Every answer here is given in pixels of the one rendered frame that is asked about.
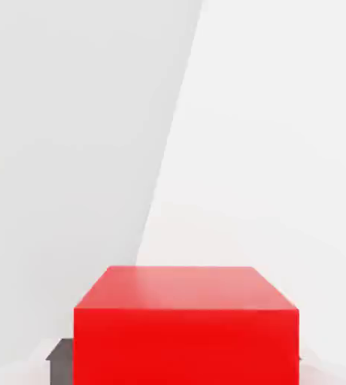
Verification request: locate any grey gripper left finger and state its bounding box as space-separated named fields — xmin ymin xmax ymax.
xmin=0 ymin=338 xmax=74 ymax=385

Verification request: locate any small red cube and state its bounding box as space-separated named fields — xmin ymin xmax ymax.
xmin=72 ymin=265 xmax=300 ymax=385

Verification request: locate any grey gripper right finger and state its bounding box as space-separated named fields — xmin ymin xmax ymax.
xmin=298 ymin=350 xmax=346 ymax=385

